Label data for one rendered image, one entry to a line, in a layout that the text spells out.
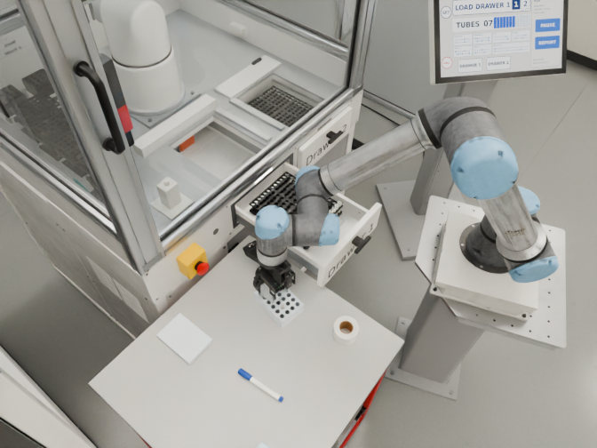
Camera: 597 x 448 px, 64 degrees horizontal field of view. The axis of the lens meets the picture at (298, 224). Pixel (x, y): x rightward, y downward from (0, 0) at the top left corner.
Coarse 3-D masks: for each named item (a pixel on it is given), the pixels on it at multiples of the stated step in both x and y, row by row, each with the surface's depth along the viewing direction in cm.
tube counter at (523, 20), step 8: (496, 16) 172; (504, 16) 173; (512, 16) 173; (520, 16) 173; (528, 16) 174; (488, 24) 172; (496, 24) 173; (504, 24) 173; (512, 24) 174; (520, 24) 174; (528, 24) 174
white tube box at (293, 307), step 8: (256, 296) 137; (272, 296) 136; (280, 296) 136; (288, 296) 139; (264, 304) 135; (272, 304) 135; (280, 304) 135; (288, 304) 137; (296, 304) 136; (272, 312) 133; (280, 312) 133; (288, 312) 135; (296, 312) 134; (280, 320) 132; (288, 320) 134
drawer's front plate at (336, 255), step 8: (376, 208) 141; (368, 216) 139; (376, 216) 144; (360, 224) 137; (368, 224) 141; (376, 224) 149; (352, 232) 135; (360, 232) 138; (368, 232) 146; (344, 240) 133; (352, 240) 136; (336, 248) 131; (344, 248) 133; (352, 248) 140; (328, 256) 130; (336, 256) 131; (320, 264) 128; (328, 264) 129; (336, 264) 135; (320, 272) 130; (328, 272) 133; (320, 280) 133; (328, 280) 137
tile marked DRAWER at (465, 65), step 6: (462, 60) 174; (468, 60) 174; (474, 60) 174; (480, 60) 174; (462, 66) 174; (468, 66) 174; (474, 66) 175; (480, 66) 175; (462, 72) 174; (468, 72) 175
